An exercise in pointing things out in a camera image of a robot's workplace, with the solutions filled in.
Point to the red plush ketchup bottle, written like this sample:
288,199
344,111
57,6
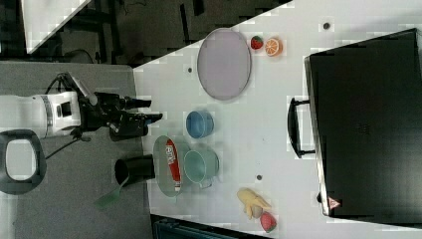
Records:
172,161

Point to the toy strawberry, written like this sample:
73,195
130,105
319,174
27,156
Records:
256,43

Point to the teal mug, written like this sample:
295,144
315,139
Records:
201,166

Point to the grey round plate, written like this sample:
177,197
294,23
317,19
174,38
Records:
224,64

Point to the light green strainer bowl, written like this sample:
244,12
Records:
162,172

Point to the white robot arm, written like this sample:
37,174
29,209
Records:
25,121

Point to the green spatula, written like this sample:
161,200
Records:
111,197

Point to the toy banana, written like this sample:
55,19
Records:
250,198

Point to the blue bowl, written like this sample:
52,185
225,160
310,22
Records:
199,124

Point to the white side table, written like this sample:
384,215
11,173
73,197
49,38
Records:
43,18

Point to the black oven appliance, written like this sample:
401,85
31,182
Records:
365,102

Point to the black cylinder cup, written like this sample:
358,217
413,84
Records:
134,170

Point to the toy red fruit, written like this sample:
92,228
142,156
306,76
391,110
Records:
268,222

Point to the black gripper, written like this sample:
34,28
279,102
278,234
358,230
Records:
113,111

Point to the toy orange slice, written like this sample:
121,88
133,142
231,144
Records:
273,47

